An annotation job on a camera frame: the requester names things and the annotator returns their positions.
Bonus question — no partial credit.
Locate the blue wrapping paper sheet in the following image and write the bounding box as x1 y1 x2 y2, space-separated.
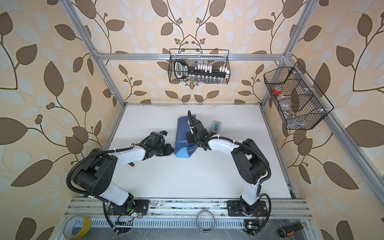
174 116 198 158

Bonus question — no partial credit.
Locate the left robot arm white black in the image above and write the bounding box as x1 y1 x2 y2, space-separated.
66 131 174 206

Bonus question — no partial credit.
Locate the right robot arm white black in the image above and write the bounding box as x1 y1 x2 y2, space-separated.
186 111 272 216

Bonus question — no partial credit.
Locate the grey tape dispenser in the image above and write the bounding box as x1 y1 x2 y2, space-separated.
212 121 222 134

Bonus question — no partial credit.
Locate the black tool set in basket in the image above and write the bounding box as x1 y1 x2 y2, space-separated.
173 60 231 80

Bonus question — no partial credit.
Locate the red capped plastic bottle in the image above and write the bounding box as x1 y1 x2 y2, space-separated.
273 86 283 98

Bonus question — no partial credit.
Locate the yellow tape roll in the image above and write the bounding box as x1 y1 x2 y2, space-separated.
63 215 92 240

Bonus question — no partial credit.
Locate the orange black screwdriver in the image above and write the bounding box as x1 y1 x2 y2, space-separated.
277 223 305 238

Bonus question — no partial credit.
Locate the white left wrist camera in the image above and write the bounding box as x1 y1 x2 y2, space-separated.
160 131 168 141

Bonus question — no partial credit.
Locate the back wall wire basket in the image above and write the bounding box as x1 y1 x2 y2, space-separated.
168 48 231 85

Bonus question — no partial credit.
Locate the wall wire basket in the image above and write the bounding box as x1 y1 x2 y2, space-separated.
264 62 334 130
168 48 231 85

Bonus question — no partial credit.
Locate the grey ring on rail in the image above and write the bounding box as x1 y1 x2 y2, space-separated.
196 209 216 233

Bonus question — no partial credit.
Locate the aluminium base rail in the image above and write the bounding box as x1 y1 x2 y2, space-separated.
64 197 313 218

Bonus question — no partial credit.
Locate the right wall wire basket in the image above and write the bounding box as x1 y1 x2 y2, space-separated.
264 62 334 130

